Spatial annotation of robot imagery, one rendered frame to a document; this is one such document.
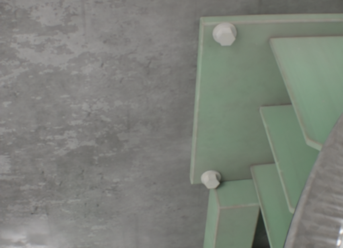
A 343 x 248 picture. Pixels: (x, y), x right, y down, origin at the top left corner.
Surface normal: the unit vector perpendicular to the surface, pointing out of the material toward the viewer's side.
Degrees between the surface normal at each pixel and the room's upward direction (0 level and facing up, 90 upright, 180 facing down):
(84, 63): 0
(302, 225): 90
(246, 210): 0
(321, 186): 91
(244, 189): 90
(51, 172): 0
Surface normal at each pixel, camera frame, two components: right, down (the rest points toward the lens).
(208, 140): 0.13, 0.69
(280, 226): 0.03, -0.72
